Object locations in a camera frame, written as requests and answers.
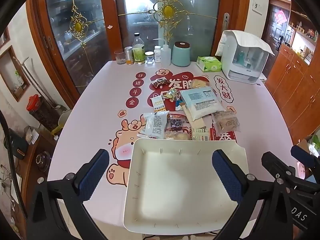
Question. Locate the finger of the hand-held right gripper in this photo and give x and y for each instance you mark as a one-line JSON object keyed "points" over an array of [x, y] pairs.
{"points": [[272, 161], [302, 155]]}

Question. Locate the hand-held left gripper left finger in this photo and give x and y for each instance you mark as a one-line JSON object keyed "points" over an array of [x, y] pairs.
{"points": [[93, 175]]}

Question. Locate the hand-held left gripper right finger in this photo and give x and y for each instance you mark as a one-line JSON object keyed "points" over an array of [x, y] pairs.
{"points": [[225, 175]]}

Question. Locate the cream packet with text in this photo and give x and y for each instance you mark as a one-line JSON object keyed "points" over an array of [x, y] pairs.
{"points": [[200, 134]]}

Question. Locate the white plastic tray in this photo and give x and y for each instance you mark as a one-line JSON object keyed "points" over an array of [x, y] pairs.
{"points": [[175, 180]]}

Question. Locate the clear packet with brown cake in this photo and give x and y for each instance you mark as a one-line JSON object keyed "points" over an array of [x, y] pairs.
{"points": [[225, 122]]}

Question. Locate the long beige packet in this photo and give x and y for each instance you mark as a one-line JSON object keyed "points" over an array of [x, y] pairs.
{"points": [[197, 123]]}

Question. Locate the red packet with dark cake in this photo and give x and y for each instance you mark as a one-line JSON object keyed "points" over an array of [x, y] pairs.
{"points": [[176, 124]]}

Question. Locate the large pale blue packet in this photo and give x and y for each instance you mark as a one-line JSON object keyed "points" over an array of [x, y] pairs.
{"points": [[202, 102]]}

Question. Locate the white packet with black text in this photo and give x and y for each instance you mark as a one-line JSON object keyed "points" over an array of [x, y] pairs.
{"points": [[155, 125]]}

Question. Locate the blue and white small packet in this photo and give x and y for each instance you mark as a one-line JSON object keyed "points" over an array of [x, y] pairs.
{"points": [[179, 105]]}

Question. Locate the clear packet with yellow cake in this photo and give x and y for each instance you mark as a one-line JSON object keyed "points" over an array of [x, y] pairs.
{"points": [[200, 82]]}

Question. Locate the orange oat bar packet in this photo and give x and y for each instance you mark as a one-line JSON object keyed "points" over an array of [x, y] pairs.
{"points": [[158, 103]]}

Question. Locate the green candy packet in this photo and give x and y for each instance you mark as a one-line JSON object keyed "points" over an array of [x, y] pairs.
{"points": [[170, 94]]}

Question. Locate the dark brown candy packet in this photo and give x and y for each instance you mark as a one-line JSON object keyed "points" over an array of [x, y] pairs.
{"points": [[158, 82]]}

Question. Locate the green bag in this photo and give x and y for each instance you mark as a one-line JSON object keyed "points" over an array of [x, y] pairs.
{"points": [[315, 143]]}

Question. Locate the wooden cabinet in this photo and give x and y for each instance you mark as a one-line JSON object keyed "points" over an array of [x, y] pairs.
{"points": [[292, 87]]}

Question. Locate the black device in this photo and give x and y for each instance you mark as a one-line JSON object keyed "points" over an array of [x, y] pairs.
{"points": [[17, 143]]}

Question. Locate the jar with red lid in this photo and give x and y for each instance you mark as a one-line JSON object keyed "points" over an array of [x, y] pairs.
{"points": [[41, 110]]}

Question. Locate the white countertop appliance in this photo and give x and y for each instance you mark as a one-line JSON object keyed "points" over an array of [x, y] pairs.
{"points": [[240, 67]]}

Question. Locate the green tissue pack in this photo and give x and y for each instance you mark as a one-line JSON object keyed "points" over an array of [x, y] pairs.
{"points": [[208, 64]]}

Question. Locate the lit wooden shelf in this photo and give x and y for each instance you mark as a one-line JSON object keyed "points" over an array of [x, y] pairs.
{"points": [[302, 37]]}

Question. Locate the dark brown door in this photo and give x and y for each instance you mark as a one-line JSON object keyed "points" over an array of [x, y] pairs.
{"points": [[272, 40]]}

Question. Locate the drinking glass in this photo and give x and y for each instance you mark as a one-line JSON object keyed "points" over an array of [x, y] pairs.
{"points": [[120, 58]]}

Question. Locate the white towel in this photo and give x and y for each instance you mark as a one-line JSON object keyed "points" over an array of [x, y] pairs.
{"points": [[247, 41]]}

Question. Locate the metal can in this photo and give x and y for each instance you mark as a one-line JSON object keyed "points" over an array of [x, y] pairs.
{"points": [[128, 56]]}

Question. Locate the teal canister with brown lid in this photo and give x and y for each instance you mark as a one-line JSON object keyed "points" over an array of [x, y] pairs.
{"points": [[181, 55]]}

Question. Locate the small glass jar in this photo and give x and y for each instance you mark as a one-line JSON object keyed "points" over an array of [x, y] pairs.
{"points": [[149, 58]]}

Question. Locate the glass bottle with yellow liquid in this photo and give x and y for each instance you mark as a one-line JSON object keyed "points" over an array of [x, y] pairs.
{"points": [[139, 52]]}

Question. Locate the white squeeze bottle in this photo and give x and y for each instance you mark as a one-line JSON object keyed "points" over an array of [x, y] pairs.
{"points": [[165, 55]]}

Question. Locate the white pill bottle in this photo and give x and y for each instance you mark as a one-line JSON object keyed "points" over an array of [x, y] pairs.
{"points": [[157, 55]]}

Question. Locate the red door decoration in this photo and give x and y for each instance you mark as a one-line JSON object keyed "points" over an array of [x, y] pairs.
{"points": [[280, 17]]}

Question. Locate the wooden framed glass door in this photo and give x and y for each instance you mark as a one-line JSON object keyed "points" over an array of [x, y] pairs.
{"points": [[57, 30], [200, 17]]}

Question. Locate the gold door ornament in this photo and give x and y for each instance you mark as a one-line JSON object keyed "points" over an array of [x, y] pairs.
{"points": [[78, 26], [168, 11]]}

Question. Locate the wooden framed wall niche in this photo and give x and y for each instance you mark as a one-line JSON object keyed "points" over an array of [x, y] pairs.
{"points": [[15, 75]]}

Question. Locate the white wall switch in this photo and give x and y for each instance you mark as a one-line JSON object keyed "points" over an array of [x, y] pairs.
{"points": [[257, 7]]}

